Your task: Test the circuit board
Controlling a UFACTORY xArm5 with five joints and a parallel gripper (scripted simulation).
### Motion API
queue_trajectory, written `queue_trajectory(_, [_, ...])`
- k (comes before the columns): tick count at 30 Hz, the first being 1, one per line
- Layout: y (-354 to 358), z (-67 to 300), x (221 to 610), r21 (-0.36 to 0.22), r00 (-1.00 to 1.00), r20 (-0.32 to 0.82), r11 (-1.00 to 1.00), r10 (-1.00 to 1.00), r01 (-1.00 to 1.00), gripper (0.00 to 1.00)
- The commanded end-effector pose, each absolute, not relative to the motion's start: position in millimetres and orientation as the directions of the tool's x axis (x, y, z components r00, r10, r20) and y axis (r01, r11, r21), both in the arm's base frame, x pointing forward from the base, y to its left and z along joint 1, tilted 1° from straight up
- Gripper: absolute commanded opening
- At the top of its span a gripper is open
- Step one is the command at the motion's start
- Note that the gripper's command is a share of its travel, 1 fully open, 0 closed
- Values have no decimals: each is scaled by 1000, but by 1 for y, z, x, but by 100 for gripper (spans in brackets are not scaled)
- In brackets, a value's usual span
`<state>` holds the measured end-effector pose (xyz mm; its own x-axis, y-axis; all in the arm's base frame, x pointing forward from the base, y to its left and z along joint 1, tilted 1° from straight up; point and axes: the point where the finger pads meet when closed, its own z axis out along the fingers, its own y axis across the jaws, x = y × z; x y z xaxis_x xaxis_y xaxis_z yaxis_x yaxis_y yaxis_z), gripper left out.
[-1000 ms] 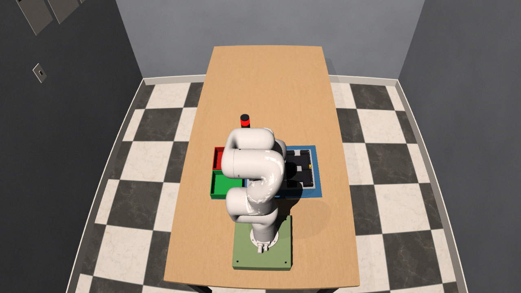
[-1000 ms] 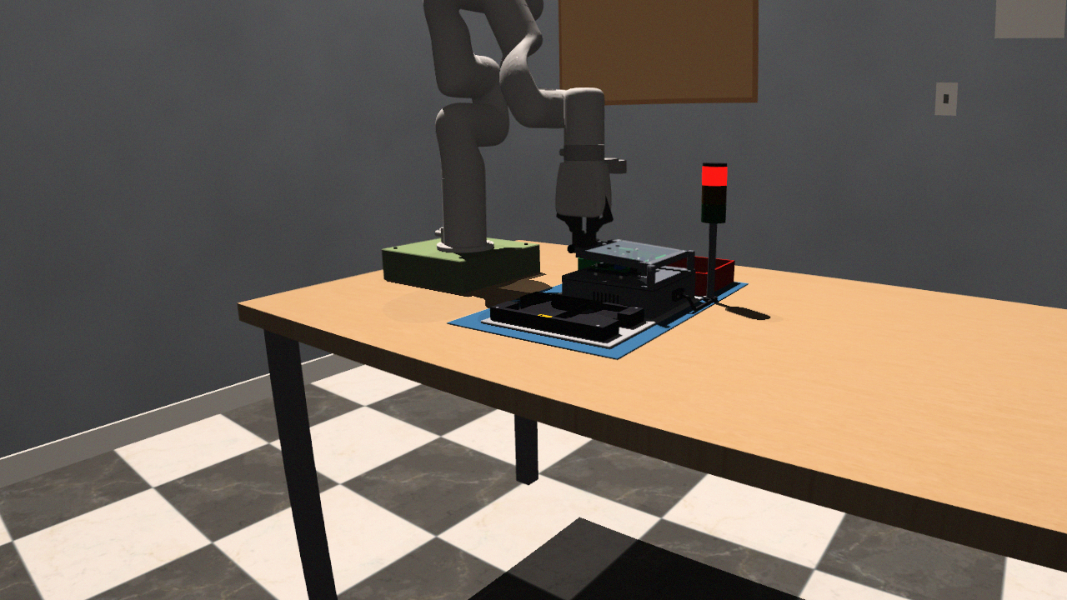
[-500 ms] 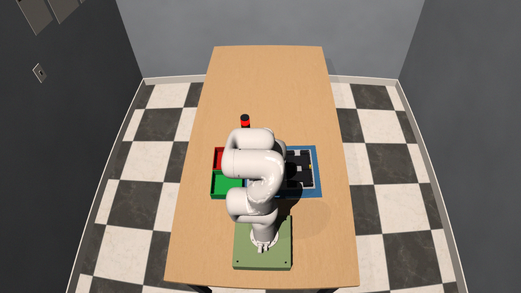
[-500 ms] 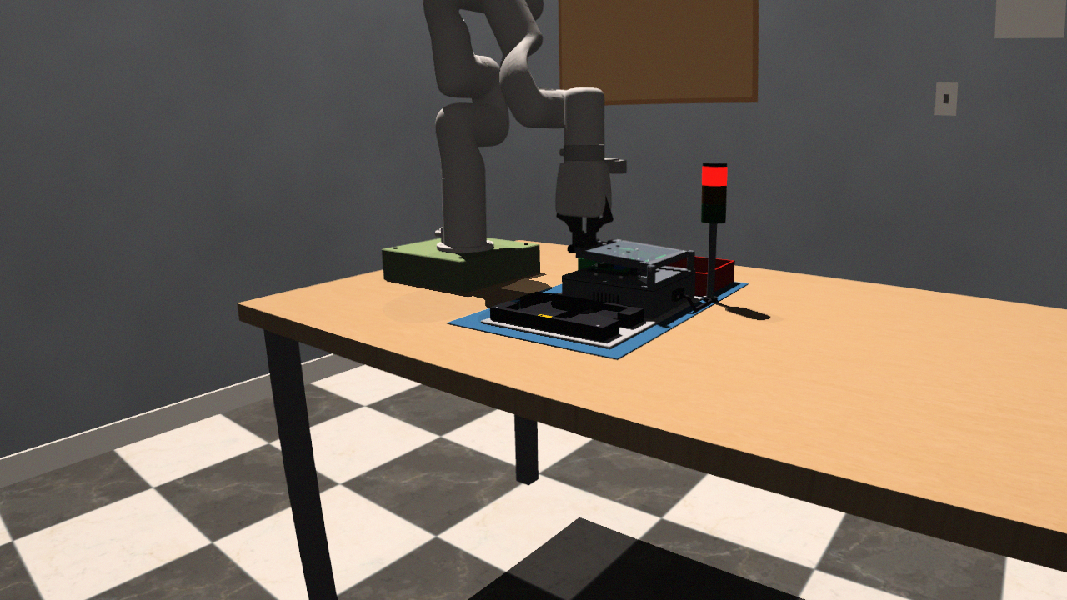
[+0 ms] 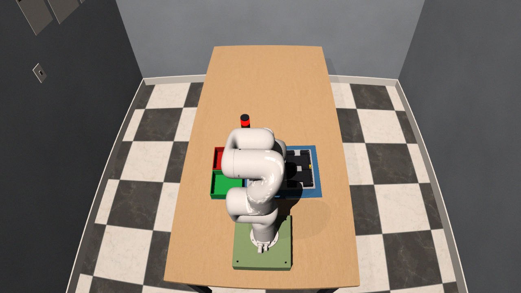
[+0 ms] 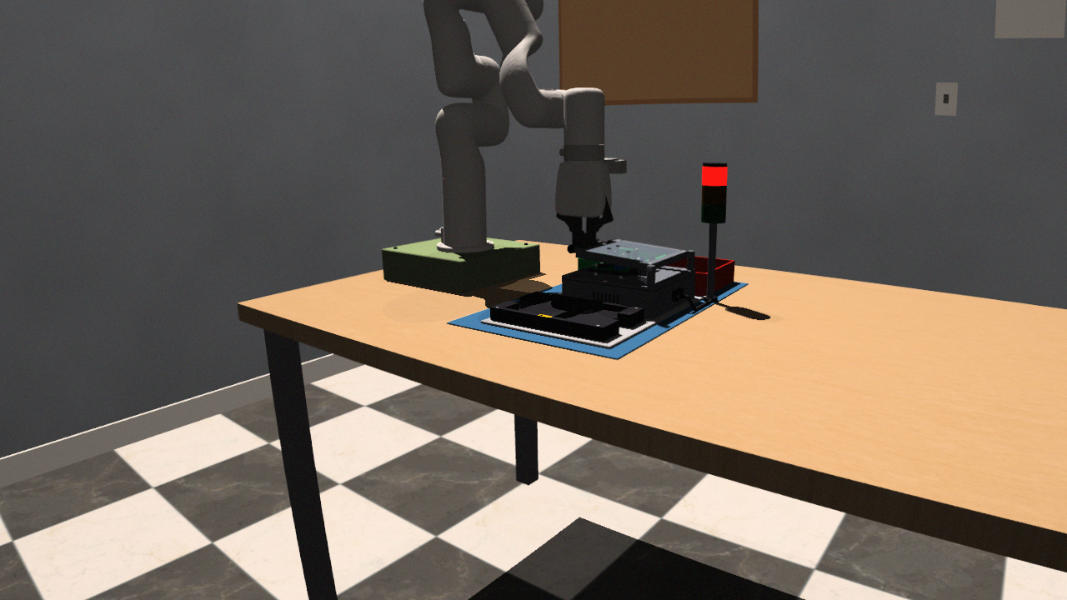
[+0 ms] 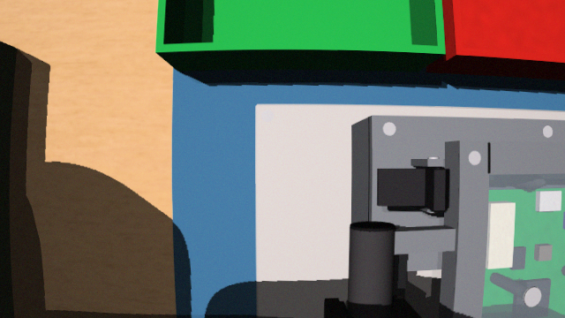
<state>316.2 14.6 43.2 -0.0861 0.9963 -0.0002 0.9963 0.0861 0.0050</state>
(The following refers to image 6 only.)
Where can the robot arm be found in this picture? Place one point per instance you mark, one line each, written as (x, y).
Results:
(463, 127)

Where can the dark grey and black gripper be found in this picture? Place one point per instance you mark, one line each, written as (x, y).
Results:
(584, 190)

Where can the red bin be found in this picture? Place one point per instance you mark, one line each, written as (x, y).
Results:
(724, 273)

